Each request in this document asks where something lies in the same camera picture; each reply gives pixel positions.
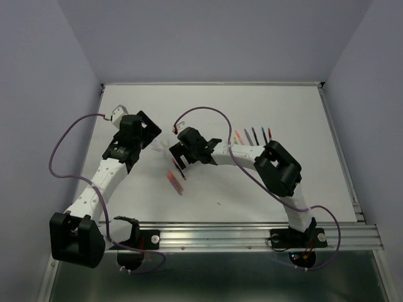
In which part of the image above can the pink highlighter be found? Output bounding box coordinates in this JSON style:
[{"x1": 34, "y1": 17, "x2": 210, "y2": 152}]
[{"x1": 167, "y1": 171, "x2": 184, "y2": 196}]

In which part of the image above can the blue pen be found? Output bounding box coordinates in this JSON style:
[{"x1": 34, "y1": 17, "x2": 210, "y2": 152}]
[{"x1": 261, "y1": 126, "x2": 268, "y2": 145}]

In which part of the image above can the dark red pen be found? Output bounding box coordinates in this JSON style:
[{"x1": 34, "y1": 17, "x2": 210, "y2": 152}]
[{"x1": 172, "y1": 159, "x2": 186, "y2": 181}]

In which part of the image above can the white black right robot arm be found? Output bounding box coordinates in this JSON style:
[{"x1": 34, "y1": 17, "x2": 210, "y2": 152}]
[{"x1": 169, "y1": 127, "x2": 316, "y2": 245}]

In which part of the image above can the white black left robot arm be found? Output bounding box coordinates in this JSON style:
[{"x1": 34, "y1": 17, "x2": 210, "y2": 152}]
[{"x1": 49, "y1": 105, "x2": 162, "y2": 268}]

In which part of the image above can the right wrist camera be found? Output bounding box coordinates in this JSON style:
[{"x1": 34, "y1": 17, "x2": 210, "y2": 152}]
[{"x1": 173, "y1": 121, "x2": 186, "y2": 135}]

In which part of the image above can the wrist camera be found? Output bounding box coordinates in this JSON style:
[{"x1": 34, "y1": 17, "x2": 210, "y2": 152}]
[
  {"x1": 173, "y1": 121, "x2": 186, "y2": 135},
  {"x1": 111, "y1": 104, "x2": 128, "y2": 129}
]

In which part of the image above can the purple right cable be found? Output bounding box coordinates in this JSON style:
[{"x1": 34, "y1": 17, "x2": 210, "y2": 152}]
[{"x1": 173, "y1": 106, "x2": 340, "y2": 273}]

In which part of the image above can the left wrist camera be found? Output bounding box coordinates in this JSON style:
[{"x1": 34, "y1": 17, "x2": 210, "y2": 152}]
[{"x1": 111, "y1": 104, "x2": 128, "y2": 129}]

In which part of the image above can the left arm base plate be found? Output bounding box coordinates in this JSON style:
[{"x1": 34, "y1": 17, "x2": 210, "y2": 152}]
[{"x1": 109, "y1": 216, "x2": 161, "y2": 250}]

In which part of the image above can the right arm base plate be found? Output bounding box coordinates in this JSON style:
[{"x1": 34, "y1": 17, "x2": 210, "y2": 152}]
[{"x1": 266, "y1": 218, "x2": 327, "y2": 249}]

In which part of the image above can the aluminium rail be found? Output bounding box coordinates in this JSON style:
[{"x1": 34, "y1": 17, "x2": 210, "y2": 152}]
[{"x1": 52, "y1": 223, "x2": 385, "y2": 252}]

